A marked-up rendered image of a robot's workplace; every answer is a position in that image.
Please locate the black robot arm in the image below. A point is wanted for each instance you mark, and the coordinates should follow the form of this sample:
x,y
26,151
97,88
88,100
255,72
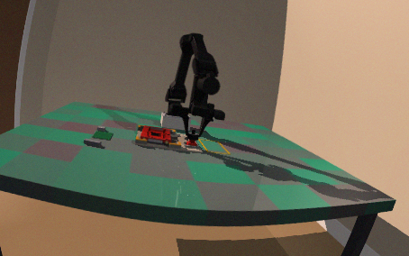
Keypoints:
x,y
205,71

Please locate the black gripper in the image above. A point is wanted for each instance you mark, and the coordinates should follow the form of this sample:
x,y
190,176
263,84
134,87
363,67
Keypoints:
x,y
184,111

